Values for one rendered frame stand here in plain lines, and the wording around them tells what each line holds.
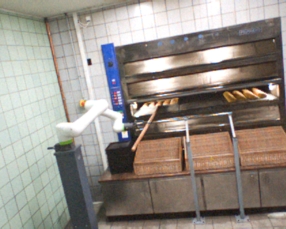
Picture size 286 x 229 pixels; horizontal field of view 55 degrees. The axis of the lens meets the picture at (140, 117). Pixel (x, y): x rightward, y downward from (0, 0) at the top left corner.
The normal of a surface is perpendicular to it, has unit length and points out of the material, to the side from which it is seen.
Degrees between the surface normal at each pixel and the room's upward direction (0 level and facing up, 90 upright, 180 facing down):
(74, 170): 90
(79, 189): 90
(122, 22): 90
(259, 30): 90
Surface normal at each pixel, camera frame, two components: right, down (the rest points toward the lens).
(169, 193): -0.17, 0.23
